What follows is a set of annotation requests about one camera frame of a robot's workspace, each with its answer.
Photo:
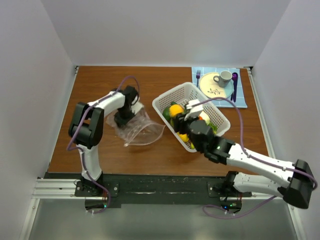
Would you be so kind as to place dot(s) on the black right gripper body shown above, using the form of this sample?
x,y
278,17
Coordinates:
x,y
182,126

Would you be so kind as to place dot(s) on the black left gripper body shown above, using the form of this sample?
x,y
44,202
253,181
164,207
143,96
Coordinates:
x,y
123,115

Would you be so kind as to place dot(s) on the fake white radish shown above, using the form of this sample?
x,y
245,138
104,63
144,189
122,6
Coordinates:
x,y
206,117

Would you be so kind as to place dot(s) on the clear zip top bag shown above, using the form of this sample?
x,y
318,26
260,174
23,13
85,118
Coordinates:
x,y
139,131

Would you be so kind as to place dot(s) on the fake yellow lemon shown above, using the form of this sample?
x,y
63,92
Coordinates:
x,y
175,109

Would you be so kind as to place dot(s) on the fake green lime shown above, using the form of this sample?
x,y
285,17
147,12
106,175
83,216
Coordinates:
x,y
166,114

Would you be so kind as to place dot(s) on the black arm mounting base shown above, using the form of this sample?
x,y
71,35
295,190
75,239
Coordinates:
x,y
115,190

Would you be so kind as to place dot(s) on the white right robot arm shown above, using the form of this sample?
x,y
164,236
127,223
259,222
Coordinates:
x,y
294,182

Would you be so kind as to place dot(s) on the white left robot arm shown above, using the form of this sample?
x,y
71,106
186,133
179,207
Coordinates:
x,y
86,131

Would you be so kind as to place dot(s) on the white perforated plastic basket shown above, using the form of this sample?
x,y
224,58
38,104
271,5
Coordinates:
x,y
188,95

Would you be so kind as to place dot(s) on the cream and teal plate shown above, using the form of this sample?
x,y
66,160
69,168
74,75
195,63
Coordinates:
x,y
211,89

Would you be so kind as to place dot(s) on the purple plastic fork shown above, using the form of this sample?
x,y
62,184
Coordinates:
x,y
198,76

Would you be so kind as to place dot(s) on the grey ceramic mug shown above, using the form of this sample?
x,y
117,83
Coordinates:
x,y
223,78

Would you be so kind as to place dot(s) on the purple plastic spoon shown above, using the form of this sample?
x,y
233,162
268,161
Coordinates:
x,y
235,85

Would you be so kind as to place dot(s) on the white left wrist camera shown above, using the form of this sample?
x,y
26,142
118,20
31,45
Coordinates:
x,y
137,107

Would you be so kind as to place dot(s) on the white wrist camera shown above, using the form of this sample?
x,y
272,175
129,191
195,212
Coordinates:
x,y
137,107
193,109

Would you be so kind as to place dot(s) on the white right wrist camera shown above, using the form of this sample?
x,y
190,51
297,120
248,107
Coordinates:
x,y
193,109

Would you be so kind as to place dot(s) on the aluminium table frame rail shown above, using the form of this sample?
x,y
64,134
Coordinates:
x,y
293,212

